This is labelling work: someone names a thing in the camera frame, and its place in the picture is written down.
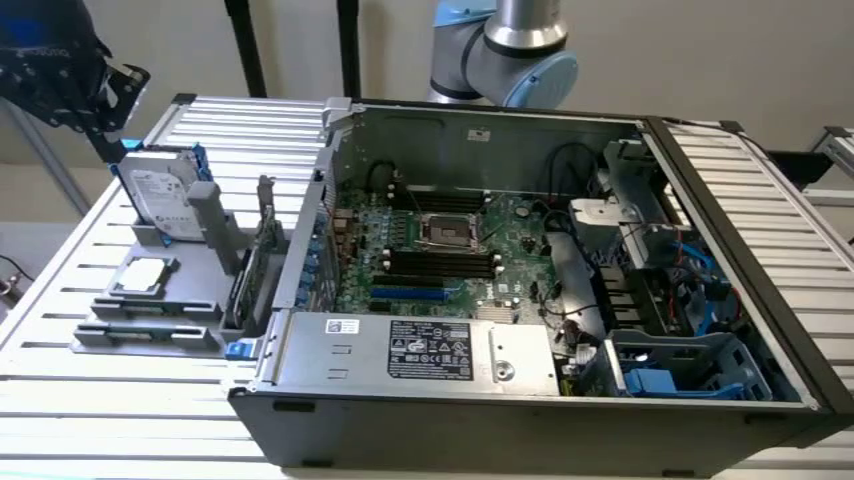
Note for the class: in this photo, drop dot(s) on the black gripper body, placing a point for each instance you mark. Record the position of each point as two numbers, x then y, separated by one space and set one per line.
47 60

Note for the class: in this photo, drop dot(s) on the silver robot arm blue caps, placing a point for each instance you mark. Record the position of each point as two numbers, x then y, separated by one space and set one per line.
514 45

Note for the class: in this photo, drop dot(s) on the silver CPU chip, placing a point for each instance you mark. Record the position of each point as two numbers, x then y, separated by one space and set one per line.
148 274

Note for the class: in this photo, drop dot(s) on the black RAM slot bank short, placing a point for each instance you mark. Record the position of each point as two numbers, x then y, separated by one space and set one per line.
446 201

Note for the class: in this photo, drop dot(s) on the black expansion slot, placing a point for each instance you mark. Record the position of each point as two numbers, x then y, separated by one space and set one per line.
408 281

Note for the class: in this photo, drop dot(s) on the black RAM slot bank long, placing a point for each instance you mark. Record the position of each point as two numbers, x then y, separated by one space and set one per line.
440 262

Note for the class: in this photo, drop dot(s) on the blue expansion slot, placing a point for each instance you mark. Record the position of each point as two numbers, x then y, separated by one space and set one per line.
407 294

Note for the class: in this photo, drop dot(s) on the black stand pole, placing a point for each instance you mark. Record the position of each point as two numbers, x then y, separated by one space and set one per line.
246 45
348 45

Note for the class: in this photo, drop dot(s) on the grey metal stand leg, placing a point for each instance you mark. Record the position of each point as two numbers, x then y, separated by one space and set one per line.
47 155

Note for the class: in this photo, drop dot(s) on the blue disk carrier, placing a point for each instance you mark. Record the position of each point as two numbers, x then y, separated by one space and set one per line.
200 165

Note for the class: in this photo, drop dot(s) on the silver hard disk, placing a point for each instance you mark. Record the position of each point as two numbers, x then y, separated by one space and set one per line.
160 200

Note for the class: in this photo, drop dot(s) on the green graphics card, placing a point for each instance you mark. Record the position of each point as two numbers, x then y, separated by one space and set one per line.
256 280

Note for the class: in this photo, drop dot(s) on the grey parts rack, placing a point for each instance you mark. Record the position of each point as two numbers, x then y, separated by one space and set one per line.
200 300

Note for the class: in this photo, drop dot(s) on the blue case latch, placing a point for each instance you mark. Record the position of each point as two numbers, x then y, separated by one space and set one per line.
242 350

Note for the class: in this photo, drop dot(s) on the green motherboard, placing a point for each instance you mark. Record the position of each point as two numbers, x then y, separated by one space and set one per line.
514 235

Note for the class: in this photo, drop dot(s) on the silver power supply with label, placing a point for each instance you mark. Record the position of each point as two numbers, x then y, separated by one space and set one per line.
360 360

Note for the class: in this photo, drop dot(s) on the silver chipset heatsink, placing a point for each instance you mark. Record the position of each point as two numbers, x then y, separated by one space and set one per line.
498 313

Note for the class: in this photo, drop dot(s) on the metal disk bay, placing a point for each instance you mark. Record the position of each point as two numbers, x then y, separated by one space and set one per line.
627 200

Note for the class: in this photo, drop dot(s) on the black open PC case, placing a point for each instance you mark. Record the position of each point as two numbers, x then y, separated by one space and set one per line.
467 435

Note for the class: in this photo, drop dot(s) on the black fan shroud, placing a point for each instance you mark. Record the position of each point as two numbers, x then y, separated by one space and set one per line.
641 300

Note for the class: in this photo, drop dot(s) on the grey disk cage blue clips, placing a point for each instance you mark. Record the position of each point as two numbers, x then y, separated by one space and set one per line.
674 360

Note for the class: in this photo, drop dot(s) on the CPU socket metal frame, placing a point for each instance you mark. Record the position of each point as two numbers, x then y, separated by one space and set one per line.
448 231

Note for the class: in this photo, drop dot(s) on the grey plastic air duct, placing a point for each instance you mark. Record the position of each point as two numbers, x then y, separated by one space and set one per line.
574 280

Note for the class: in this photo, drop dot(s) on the aluminium profile frame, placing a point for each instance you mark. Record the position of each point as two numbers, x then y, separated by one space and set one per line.
830 165

